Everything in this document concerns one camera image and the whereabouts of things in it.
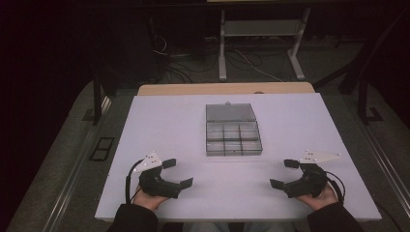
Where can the clear plastic compartment box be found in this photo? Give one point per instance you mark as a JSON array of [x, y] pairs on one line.
[[232, 132]]

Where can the person's right hand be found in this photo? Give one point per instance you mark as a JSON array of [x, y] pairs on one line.
[[319, 201]]

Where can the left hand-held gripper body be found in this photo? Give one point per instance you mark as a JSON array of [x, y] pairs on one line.
[[156, 183]]

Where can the metal floor rail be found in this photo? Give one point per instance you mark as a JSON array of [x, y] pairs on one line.
[[69, 183], [386, 161]]

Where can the black metal stand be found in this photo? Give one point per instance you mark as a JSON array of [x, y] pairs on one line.
[[96, 96], [363, 100]]

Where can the white metal desk frame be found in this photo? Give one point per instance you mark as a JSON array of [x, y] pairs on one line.
[[262, 28]]

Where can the person's left hand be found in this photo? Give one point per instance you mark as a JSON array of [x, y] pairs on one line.
[[149, 201]]

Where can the wooden table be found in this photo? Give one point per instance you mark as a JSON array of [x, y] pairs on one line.
[[225, 88]]

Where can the black rectangular floor frame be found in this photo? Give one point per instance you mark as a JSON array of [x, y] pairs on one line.
[[102, 149]]

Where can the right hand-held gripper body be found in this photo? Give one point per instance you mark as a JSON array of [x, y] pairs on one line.
[[311, 182]]

